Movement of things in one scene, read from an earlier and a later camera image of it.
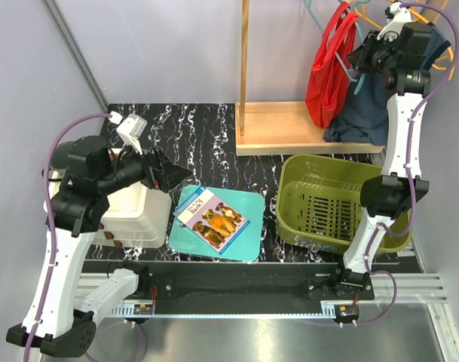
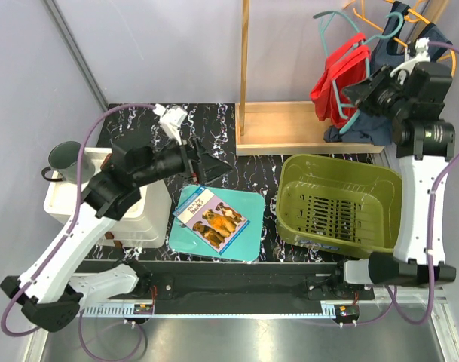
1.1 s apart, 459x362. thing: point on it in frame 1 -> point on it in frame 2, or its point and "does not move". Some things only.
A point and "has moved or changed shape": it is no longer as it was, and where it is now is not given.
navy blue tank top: (365, 120) does not move
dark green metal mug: (63, 157) does not move
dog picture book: (206, 217) does not move
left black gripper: (164, 175) -> (207, 166)
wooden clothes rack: (280, 127) does not move
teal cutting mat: (247, 245) does not move
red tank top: (328, 81) has moved or changed shape
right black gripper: (359, 57) -> (362, 93)
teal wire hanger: (355, 3) -> (340, 105)
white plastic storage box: (139, 216) does not move
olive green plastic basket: (318, 205) does not move
